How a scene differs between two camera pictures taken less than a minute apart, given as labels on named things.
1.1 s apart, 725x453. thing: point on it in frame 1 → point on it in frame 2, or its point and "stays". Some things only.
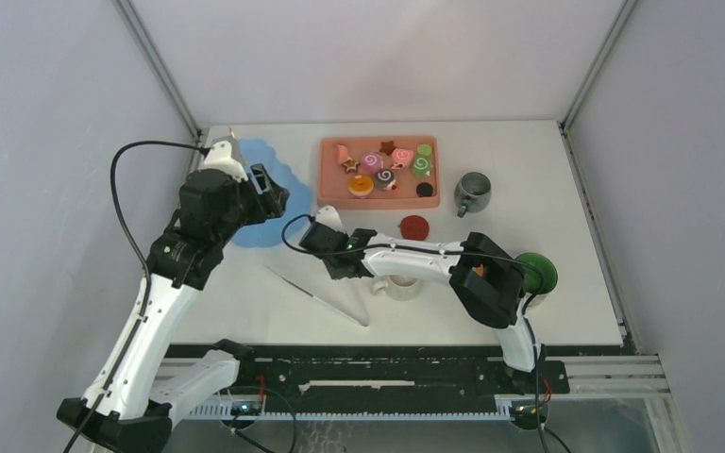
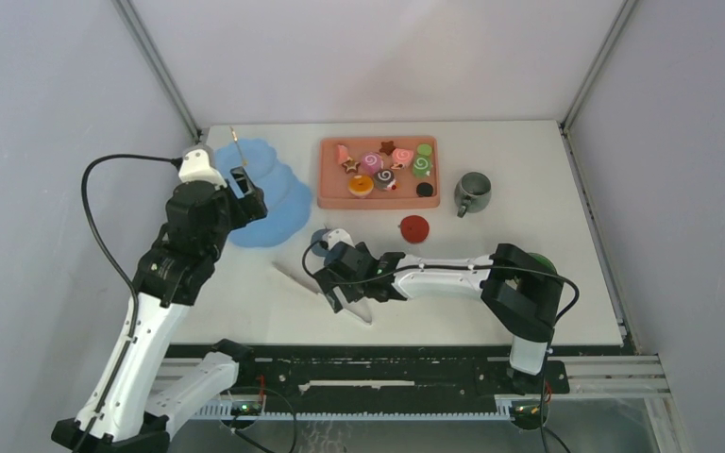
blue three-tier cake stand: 276,230 stays
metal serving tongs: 309,293 → 295,267
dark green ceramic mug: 472,192 stays
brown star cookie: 387,147 stays
